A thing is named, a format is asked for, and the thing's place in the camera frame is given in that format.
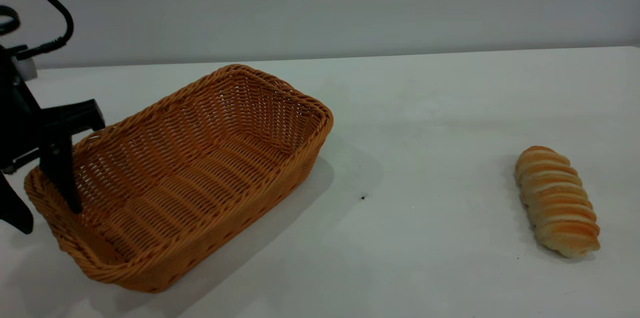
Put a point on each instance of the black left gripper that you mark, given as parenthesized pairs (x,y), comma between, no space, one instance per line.
(25,123)

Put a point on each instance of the orange woven wicker basket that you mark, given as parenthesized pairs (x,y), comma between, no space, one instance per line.
(200,183)

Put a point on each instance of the striped spiral bread roll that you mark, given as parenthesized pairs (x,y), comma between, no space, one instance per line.
(555,198)

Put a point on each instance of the light grey wrist camera housing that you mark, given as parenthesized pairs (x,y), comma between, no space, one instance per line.
(29,69)

